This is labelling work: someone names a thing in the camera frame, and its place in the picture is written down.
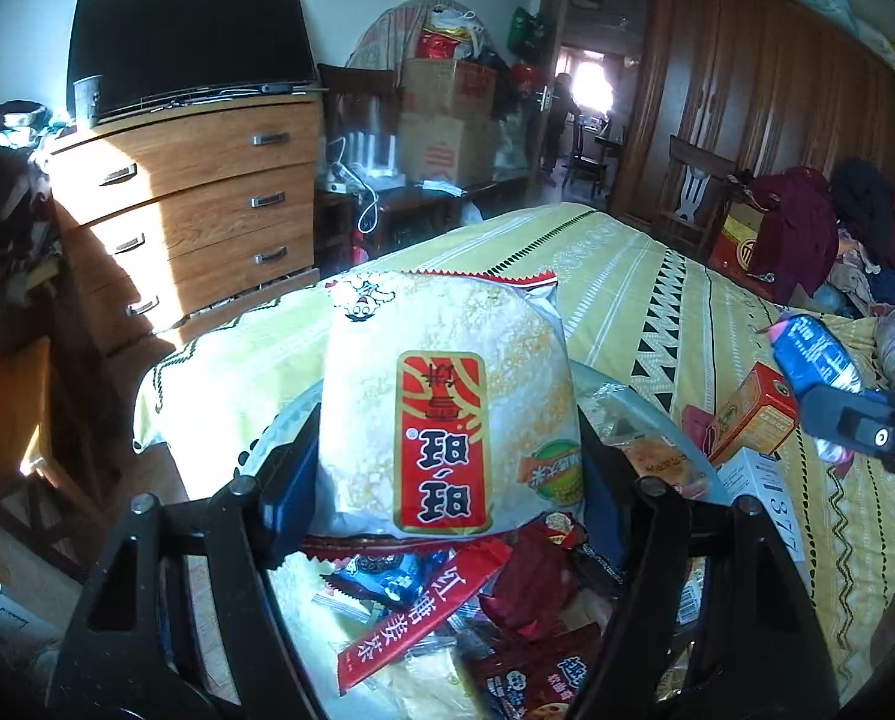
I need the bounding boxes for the white carton box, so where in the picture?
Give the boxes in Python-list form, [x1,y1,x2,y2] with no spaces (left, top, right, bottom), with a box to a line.
[717,450,809,563]

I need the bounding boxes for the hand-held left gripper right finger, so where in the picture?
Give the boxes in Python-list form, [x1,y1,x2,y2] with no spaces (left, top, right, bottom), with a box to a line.
[571,405,842,720]

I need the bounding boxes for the paper cup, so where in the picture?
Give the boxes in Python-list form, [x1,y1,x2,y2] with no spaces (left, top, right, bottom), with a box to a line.
[73,75,104,125]

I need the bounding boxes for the dark wooden chair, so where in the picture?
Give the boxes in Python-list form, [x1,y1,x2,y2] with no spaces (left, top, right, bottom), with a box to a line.
[319,64,404,151]

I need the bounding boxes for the green hanging bag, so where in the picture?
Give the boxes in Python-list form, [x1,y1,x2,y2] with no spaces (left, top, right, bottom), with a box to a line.
[509,7,549,53]

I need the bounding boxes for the wooden wardrobe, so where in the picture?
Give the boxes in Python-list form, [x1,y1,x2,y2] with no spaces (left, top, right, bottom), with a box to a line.
[608,0,895,241]

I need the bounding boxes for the pile of clothes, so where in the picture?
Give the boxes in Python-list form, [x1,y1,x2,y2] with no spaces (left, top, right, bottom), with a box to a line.
[822,157,895,316]

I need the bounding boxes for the clear plastic basin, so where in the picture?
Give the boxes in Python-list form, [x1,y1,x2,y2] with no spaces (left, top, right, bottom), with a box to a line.
[233,360,726,720]

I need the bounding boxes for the large cardboard box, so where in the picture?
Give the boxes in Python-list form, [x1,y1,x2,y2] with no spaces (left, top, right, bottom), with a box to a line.
[397,114,501,187]

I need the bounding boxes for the clear plastic bag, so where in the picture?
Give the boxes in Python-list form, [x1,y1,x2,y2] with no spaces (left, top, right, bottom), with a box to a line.
[492,120,531,170]

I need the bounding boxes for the wooden dresser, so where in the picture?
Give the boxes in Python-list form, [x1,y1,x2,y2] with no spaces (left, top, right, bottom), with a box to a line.
[46,90,325,353]

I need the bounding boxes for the tan biscuit packet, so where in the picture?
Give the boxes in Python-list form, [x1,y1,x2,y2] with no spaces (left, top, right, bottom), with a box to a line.
[620,435,719,500]

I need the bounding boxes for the maroon garment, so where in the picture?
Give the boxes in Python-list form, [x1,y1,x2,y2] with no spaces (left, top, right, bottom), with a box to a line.
[747,167,842,305]

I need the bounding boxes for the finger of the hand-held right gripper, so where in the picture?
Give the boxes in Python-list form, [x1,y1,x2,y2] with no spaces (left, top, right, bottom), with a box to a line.
[800,386,895,485]

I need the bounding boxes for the white plastic bag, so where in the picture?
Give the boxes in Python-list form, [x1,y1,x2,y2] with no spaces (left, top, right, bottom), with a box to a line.
[418,6,489,61]

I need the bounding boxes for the pile of mixed snack packets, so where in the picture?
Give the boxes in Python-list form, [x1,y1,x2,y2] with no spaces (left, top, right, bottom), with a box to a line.
[298,382,711,720]

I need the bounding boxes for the dark dining chair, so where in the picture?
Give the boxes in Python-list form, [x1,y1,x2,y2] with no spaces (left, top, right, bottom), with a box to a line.
[567,120,629,188]

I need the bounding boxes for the orange red carton box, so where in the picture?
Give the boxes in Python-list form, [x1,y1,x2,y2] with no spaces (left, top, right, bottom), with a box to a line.
[706,362,801,462]

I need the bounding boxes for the blue snack packet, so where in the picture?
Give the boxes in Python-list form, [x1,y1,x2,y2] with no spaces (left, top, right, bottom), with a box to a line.
[755,313,866,466]

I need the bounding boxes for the red gift box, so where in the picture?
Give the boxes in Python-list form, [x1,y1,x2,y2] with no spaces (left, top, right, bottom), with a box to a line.
[710,199,782,293]

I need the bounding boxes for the open room door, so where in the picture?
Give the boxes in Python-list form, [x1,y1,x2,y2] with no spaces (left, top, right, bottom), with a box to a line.
[530,0,576,188]

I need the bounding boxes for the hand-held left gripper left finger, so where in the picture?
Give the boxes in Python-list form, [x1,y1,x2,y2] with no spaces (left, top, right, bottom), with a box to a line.
[46,401,325,720]

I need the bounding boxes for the black bag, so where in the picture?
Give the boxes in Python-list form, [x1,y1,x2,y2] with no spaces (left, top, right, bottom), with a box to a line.
[488,52,524,117]

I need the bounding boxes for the flat dark red box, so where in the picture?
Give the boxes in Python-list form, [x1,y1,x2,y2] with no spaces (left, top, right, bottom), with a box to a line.
[680,403,719,451]

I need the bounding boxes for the white router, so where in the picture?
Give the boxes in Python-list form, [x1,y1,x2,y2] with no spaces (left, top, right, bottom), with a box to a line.
[343,133,407,181]

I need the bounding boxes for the brown cookie packet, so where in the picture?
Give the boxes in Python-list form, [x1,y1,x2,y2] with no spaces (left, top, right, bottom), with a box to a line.
[466,622,606,720]

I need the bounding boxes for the round cloth-covered board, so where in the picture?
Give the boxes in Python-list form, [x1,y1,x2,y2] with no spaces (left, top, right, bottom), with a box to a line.
[346,0,494,68]

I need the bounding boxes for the yellow patterned bedsheet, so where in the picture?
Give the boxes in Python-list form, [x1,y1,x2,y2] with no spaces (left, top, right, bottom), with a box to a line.
[131,202,895,691]

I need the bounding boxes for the wooden stool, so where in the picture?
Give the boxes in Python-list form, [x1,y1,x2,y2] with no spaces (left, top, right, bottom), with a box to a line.
[0,337,111,586]

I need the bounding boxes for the white rice cracker packet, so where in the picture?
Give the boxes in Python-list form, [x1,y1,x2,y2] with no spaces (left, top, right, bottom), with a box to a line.
[319,270,587,541]

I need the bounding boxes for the long red sachet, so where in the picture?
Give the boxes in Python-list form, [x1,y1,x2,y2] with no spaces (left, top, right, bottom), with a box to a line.
[335,540,512,695]

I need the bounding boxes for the dark clutter pile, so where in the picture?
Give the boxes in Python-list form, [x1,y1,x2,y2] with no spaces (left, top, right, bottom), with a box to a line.
[0,101,59,278]

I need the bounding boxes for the black television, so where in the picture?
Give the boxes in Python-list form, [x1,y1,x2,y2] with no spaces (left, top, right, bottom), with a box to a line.
[67,0,320,125]

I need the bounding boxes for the carved wooden chair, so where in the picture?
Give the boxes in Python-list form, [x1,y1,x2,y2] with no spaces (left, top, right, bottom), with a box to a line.
[657,135,744,256]

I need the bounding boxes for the dark wooden side table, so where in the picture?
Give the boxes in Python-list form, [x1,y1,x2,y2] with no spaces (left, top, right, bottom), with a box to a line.
[316,180,531,256]

